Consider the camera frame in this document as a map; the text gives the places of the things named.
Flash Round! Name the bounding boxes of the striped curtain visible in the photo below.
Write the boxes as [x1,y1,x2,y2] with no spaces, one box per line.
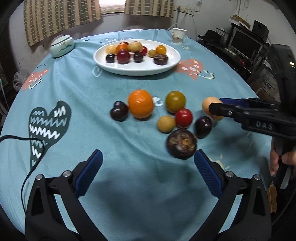
[23,0,102,47]
[125,0,175,18]

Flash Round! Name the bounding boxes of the small tan longan back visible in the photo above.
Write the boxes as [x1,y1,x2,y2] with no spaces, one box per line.
[157,115,176,133]

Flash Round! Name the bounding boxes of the speckled tan round fruit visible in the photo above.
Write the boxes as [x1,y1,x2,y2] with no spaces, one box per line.
[133,41,142,48]

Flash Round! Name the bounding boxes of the white power cable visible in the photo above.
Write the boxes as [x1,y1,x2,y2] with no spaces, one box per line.
[171,10,189,30]

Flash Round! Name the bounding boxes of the orange mandarin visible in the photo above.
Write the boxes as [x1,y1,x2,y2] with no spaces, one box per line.
[115,43,128,54]
[128,89,154,119]

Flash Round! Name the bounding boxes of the red tomato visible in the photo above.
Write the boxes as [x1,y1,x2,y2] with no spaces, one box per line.
[175,108,193,128]
[140,46,147,56]

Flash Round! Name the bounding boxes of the cardboard box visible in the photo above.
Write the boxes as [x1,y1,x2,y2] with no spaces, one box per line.
[267,184,277,213]

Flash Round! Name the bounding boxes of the pale yellow round fruit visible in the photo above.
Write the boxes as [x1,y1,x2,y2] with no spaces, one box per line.
[106,44,117,55]

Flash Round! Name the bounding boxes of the large dark mangosteen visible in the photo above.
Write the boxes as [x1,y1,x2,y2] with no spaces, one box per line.
[166,129,197,160]

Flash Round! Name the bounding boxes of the left striped curtain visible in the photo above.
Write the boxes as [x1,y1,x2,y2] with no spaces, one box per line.
[23,0,102,47]

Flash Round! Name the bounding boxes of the green yellow persimmon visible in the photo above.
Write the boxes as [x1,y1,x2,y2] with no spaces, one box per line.
[165,91,186,113]

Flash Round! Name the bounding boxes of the wall power strip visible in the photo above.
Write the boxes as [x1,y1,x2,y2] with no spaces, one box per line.
[175,6,195,16]

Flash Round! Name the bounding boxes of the white paper cup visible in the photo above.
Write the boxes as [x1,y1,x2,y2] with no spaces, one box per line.
[170,27,187,45]

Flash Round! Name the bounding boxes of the large tan round fruit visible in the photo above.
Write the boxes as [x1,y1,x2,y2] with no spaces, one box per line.
[127,42,142,53]

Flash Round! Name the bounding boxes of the right striped curtain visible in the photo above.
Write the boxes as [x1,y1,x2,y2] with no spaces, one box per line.
[125,0,175,18]

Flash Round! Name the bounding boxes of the crumpled plastic bag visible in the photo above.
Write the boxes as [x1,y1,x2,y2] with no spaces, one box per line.
[13,69,30,92]

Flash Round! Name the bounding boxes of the computer monitor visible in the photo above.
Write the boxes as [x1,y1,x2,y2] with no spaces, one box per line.
[229,28,262,60]

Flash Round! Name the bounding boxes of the black cable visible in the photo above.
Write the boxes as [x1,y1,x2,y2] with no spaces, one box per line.
[0,135,46,216]

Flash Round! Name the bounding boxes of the small dark plum front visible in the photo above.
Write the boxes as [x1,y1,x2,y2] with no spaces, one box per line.
[106,53,115,63]

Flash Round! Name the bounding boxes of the teal patterned tablecloth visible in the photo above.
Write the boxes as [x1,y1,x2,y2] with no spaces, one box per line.
[0,28,273,241]

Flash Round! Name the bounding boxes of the black speaker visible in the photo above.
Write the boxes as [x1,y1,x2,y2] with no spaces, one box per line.
[252,20,269,42]

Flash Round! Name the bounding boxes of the yellow orange persimmon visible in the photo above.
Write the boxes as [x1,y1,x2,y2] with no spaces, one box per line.
[156,45,167,55]

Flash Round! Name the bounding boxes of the small tan longan front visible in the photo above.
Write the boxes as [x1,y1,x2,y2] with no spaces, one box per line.
[148,49,157,58]

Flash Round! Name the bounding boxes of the black computer desk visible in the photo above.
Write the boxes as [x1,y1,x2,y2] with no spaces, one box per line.
[197,23,270,81]

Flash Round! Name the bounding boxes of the small tan longan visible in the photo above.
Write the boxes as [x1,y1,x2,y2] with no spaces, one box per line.
[157,115,176,133]
[148,49,157,58]

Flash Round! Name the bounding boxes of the white round plate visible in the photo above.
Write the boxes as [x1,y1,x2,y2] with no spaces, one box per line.
[93,39,181,76]

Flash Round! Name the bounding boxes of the person right hand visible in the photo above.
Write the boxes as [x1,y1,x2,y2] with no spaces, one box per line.
[269,138,296,176]

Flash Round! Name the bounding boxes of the white ceramic lidded jar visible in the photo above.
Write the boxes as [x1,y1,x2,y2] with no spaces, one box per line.
[50,35,75,58]

